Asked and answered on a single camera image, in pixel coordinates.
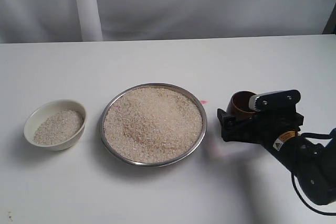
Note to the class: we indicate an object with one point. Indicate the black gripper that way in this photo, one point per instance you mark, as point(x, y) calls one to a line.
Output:
point(268, 116)

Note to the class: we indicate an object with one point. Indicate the brown wooden cup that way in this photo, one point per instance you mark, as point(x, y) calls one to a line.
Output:
point(239, 105)

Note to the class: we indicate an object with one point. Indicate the steel pan of rice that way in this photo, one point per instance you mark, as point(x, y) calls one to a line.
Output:
point(153, 125)

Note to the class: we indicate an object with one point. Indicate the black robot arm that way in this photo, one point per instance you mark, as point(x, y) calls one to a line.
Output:
point(310, 158)

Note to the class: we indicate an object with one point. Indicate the white ceramic bowl with rice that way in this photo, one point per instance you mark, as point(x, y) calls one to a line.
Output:
point(56, 125)

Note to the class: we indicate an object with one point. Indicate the white curtain backdrop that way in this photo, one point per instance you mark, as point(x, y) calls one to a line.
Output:
point(109, 20)

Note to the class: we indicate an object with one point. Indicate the dark frame post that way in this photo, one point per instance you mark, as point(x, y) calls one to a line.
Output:
point(331, 23)

